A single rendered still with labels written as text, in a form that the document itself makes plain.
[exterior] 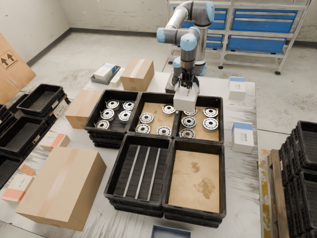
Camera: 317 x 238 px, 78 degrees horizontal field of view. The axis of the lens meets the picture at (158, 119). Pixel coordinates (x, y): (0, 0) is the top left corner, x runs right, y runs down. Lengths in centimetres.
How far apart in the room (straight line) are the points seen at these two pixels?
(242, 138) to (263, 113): 140
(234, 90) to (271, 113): 116
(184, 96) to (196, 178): 47
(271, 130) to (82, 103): 207
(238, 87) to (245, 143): 57
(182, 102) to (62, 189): 81
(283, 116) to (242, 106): 115
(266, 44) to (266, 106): 88
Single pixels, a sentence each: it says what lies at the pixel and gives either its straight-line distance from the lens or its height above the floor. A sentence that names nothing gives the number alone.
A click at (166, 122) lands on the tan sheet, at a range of 141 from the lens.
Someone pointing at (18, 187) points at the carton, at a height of 77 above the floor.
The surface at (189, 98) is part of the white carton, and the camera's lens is 113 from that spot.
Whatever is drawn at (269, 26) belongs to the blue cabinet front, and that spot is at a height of 68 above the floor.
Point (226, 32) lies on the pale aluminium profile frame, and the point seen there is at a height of 59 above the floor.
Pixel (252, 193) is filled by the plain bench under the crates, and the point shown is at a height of 70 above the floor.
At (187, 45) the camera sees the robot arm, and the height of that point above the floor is 144.
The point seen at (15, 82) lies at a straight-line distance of 388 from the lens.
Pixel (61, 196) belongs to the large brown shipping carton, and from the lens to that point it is 122.
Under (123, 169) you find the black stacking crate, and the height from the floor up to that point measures 83.
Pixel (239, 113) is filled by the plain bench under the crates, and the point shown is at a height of 70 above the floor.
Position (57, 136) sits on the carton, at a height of 78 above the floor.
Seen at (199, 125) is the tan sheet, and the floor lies 83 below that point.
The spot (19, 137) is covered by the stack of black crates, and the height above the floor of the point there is 38.
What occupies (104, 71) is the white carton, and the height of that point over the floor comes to 79.
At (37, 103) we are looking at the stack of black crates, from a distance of 256.
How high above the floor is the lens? 190
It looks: 48 degrees down
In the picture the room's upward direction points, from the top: 7 degrees counter-clockwise
